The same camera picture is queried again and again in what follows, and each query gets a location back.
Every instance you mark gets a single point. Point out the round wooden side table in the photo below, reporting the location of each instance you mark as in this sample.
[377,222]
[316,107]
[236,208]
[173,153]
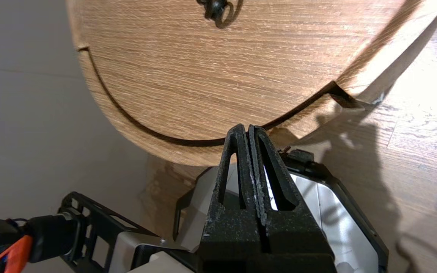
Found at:
[222,76]

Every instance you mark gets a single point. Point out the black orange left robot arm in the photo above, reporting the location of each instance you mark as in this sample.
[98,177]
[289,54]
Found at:
[10,254]

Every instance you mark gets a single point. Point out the white robot body panel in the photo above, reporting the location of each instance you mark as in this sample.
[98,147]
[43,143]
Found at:
[340,227]

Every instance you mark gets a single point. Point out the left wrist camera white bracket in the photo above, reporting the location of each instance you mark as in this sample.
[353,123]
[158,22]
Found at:
[135,246]

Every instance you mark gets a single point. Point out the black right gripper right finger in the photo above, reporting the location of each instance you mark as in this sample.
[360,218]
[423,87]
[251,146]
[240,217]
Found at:
[294,235]

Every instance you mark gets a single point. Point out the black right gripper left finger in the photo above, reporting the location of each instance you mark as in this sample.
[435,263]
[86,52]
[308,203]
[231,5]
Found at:
[237,227]

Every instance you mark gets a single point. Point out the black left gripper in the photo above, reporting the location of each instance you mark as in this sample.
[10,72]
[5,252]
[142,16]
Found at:
[53,237]

